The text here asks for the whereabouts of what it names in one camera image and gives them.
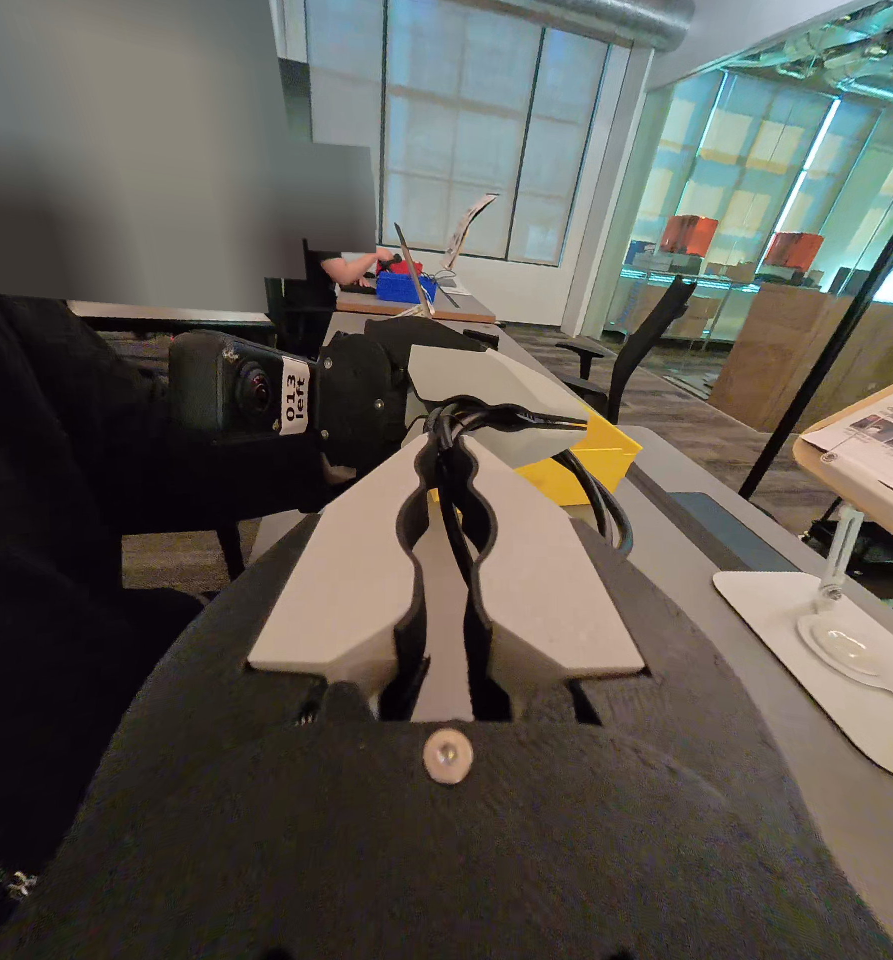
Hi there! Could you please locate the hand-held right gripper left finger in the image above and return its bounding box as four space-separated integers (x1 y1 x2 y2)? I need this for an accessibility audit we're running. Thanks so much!
247 432 436 721

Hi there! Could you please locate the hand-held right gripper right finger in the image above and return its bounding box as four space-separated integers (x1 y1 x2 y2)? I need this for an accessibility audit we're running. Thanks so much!
454 435 646 723

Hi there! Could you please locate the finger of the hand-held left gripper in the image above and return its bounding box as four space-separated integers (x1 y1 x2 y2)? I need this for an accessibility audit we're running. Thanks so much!
403 397 590 470
405 345 592 432

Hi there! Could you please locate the yellow plastic bin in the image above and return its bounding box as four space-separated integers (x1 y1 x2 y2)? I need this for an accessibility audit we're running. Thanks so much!
427 416 644 505

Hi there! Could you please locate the black ethernet cable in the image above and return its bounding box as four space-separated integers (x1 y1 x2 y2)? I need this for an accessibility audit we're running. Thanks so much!
416 401 635 601

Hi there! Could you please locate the person's left forearm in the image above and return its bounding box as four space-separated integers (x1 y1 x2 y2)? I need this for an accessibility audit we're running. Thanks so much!
41 300 358 535

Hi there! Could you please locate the black office chair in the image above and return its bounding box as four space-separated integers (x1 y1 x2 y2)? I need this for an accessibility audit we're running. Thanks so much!
555 276 699 425
265 238 340 357

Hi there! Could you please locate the blue plastic bin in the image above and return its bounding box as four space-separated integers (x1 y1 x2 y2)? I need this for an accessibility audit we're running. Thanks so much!
375 271 438 305

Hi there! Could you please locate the brown wooden cabinet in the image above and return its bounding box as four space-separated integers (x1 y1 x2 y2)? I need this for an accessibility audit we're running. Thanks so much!
709 283 893 444

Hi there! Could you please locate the black metal pole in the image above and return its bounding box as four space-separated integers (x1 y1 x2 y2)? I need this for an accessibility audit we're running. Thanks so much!
737 168 893 502

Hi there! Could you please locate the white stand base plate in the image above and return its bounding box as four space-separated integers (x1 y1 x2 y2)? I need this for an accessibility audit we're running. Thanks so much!
712 570 893 781

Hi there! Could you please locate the silver air duct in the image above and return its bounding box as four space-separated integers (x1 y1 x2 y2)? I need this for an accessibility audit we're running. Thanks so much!
446 0 697 52

